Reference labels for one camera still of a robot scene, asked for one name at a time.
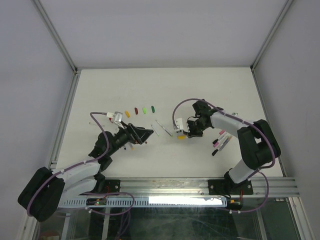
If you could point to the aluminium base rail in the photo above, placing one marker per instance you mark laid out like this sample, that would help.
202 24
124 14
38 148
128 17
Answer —
273 187

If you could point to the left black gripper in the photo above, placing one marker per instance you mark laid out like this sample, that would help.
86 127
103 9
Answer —
132 133

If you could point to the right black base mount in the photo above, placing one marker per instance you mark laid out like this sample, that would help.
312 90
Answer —
220 186

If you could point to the light green cap marker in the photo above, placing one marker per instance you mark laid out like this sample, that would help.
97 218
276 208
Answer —
154 129

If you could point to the yellow pen cap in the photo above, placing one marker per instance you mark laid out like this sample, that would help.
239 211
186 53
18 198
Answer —
127 114

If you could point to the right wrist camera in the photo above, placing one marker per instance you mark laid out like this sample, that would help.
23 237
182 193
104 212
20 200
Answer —
181 127

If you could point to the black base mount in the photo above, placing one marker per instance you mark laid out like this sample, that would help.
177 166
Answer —
220 186
105 185

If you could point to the white slotted cable duct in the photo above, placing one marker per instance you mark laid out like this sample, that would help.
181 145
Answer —
145 202

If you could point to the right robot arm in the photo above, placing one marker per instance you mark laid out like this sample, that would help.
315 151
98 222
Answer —
258 145

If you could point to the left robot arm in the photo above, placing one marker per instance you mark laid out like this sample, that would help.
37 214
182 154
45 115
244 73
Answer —
47 189

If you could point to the black cap marker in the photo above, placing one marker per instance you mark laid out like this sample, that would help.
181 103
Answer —
221 145

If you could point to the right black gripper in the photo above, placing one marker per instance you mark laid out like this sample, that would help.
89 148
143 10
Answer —
191 133

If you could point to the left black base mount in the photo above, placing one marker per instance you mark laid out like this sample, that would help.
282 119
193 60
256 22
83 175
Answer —
105 185

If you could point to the magenta cap marker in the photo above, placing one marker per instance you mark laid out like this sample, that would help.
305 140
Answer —
221 140

